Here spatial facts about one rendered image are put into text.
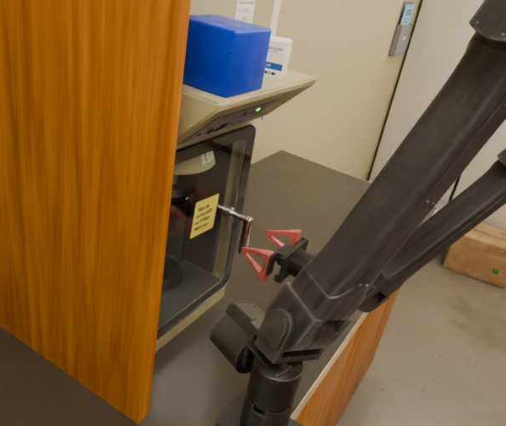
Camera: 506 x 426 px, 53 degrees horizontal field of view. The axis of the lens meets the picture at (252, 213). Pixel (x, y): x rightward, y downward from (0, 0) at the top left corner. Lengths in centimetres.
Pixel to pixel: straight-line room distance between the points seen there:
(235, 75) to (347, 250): 32
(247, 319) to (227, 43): 36
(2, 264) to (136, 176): 43
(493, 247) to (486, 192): 266
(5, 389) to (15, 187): 36
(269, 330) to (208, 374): 52
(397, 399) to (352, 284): 204
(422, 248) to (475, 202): 12
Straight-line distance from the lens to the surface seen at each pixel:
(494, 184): 95
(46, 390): 103
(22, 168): 89
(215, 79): 72
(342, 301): 53
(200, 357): 109
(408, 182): 49
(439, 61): 375
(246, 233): 105
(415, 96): 381
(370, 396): 250
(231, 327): 63
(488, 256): 363
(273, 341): 55
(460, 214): 95
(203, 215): 97
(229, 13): 87
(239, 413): 68
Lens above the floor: 170
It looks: 28 degrees down
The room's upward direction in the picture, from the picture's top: 11 degrees clockwise
